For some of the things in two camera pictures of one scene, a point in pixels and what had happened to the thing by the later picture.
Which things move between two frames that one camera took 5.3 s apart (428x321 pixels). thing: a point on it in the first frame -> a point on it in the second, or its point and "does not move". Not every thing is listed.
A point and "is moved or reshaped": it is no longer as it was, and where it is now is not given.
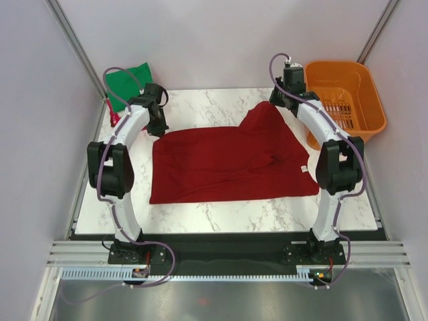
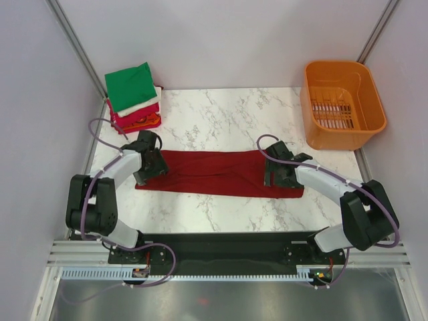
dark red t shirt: x=259 y=160 is moved or reshaped
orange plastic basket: x=348 y=94 does not move
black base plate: x=166 y=253 does not move
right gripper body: x=277 y=97 -> x=277 y=179
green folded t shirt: x=124 y=85 does not move
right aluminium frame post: x=372 y=40 does not move
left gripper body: x=158 y=126 -> x=157 y=167
